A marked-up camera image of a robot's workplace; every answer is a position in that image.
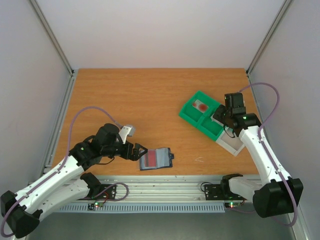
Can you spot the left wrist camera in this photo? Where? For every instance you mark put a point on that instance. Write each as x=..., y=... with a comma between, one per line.
x=126, y=131

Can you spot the aluminium frame rail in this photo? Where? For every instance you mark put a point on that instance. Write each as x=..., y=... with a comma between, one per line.
x=160, y=185

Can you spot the red card with dark stripe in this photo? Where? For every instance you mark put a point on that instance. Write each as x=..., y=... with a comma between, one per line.
x=150, y=159

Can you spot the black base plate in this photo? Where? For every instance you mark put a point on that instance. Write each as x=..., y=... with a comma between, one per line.
x=215, y=192
x=105, y=193

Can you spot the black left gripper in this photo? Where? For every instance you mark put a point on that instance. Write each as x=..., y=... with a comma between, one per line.
x=135, y=156

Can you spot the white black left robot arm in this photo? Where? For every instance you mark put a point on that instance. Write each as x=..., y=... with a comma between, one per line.
x=22, y=211

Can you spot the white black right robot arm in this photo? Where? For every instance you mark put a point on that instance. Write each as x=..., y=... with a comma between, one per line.
x=278, y=193

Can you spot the dark blue card holder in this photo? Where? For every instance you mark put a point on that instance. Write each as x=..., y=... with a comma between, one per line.
x=164, y=159

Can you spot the green plastic bin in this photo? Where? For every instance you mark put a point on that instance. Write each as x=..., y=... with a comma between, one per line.
x=194, y=117

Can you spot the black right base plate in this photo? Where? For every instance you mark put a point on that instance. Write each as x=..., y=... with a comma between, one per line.
x=215, y=192

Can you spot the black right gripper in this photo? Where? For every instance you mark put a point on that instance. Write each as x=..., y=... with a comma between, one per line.
x=219, y=113

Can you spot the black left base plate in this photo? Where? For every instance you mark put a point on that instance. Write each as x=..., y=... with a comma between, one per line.
x=105, y=193

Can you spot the white card with red circles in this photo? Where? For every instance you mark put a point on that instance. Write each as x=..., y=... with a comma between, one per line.
x=200, y=106

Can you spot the grey slotted cable duct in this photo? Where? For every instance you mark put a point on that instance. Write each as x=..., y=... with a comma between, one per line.
x=139, y=208

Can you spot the white translucent plastic bin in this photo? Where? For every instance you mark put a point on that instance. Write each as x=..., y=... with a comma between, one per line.
x=230, y=142

